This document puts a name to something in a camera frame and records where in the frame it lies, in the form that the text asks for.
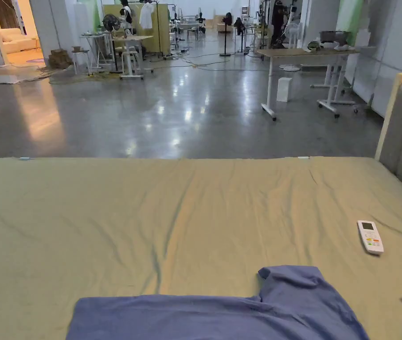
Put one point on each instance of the white remote control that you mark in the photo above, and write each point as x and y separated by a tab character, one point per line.
371	238

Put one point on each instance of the pile of cartons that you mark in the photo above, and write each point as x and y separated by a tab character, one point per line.
60	58

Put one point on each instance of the bed with pale green sheet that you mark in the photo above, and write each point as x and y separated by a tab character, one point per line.
151	212

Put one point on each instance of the white hanging shirt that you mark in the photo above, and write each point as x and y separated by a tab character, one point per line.
147	16

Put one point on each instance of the white box on floor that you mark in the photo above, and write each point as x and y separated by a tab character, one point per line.
284	89

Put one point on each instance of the white sofa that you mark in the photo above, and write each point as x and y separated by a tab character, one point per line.
14	39

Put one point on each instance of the white standing fan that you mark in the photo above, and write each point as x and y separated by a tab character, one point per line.
293	33

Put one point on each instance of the black standing fan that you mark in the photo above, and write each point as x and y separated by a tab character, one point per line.
109	22
227	21

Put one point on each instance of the white humanoid robot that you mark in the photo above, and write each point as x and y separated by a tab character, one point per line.
126	17

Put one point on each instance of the blue shirt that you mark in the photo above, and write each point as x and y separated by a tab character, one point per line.
222	318

